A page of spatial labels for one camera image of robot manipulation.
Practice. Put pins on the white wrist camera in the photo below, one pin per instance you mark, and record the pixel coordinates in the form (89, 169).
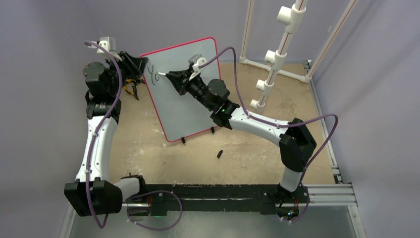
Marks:
(196, 62)
(109, 44)

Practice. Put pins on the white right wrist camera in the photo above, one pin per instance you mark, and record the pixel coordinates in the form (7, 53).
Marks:
(196, 62)

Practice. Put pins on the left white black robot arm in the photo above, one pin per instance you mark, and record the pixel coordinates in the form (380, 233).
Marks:
(92, 190)

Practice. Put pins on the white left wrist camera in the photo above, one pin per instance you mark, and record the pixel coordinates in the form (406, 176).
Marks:
(109, 44)

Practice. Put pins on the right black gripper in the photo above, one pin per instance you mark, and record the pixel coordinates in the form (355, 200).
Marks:
(181, 81)

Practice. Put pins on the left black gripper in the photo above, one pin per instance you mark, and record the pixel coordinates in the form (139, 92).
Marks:
(134, 66)

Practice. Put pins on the white PVC pipe frame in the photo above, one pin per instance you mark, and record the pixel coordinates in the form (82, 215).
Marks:
(291, 17)

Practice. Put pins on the yellow black pliers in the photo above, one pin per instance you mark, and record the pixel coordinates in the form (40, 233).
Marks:
(130, 86)

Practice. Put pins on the black marker cap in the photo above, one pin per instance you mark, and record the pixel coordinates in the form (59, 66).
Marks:
(219, 154)

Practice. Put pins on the pink framed whiteboard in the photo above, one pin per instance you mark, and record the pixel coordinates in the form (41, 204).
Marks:
(179, 116)

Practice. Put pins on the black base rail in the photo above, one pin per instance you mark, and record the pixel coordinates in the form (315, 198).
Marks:
(266, 199)

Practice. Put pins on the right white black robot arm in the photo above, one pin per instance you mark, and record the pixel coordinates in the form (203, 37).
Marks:
(295, 142)

